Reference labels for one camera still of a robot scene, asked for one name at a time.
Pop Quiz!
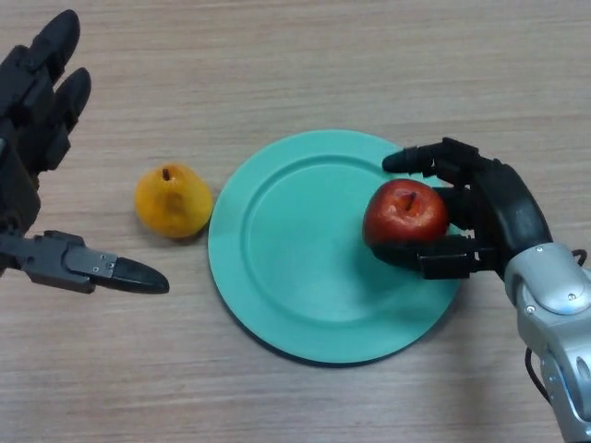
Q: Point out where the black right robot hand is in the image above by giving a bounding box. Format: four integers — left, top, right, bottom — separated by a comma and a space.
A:
372, 137, 554, 281

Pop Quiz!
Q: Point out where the green round plate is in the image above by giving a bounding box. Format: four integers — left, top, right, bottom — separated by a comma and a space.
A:
207, 129, 464, 369

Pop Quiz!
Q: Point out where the red apple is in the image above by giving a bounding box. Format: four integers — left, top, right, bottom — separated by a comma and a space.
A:
362, 178, 451, 246

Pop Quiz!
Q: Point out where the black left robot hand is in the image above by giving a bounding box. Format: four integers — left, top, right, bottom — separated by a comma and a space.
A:
0, 9, 171, 295

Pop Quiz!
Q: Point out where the yellow pear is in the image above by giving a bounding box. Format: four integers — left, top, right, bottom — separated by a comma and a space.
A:
133, 162, 214, 240

